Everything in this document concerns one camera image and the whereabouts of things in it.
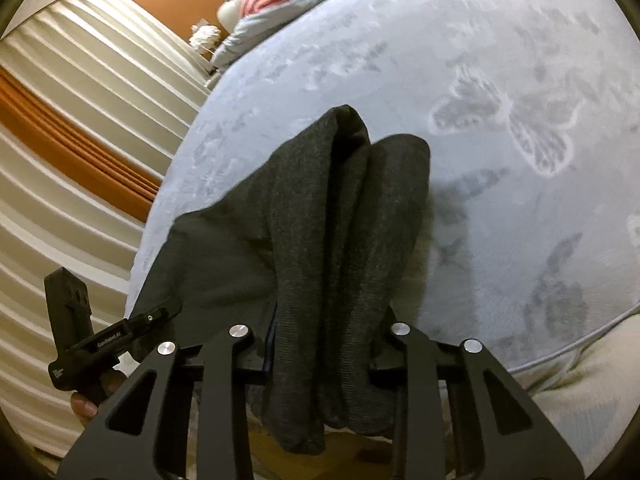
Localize dark grey pants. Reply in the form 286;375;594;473
134;105;431;454

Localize left hand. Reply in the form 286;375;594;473
70;370;127;427

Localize cream striped curtain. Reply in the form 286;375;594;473
1;0;208;458

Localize light blue butterfly bedspread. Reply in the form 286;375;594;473
129;0;639;372

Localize white flower lamp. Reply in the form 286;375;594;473
189;24;221;54

